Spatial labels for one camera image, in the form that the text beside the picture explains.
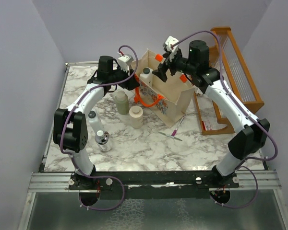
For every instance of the cream floral canvas bag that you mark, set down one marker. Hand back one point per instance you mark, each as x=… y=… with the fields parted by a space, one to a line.
x=168 y=100

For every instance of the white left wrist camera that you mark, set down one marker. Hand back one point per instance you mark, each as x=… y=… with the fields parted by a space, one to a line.
x=125 y=62

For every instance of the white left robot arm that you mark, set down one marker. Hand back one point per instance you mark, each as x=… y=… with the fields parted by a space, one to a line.
x=70 y=128

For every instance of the silver pen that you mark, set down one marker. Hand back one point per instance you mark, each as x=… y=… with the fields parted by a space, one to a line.
x=169 y=136

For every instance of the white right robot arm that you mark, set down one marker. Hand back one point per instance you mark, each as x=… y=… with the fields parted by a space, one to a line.
x=251 y=132

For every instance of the beige bottle beige cap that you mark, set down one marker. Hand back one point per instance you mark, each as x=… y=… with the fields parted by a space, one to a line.
x=136 y=117

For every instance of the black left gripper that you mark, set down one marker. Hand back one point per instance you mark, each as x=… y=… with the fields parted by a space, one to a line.
x=131 y=83

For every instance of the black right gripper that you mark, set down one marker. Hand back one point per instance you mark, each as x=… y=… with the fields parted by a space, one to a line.
x=162 y=68

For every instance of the wooden rack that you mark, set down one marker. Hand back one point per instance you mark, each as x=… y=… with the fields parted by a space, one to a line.
x=235 y=70

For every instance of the white square bottle dark cap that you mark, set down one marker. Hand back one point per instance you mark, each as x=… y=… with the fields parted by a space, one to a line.
x=147 y=77

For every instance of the green bottle white cap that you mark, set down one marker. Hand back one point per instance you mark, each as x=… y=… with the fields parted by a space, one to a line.
x=122 y=102

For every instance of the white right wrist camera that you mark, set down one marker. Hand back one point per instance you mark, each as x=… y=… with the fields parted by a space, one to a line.
x=170 y=47

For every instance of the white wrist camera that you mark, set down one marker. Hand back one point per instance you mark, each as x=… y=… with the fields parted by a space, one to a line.
x=170 y=47
x=125 y=62

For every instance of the silver chrome bottle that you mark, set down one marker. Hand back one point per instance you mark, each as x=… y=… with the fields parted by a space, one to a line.
x=102 y=138

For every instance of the pink white pen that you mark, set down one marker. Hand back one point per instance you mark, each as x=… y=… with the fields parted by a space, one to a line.
x=177 y=127

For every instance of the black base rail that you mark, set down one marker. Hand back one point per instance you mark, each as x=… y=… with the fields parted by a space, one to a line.
x=151 y=184

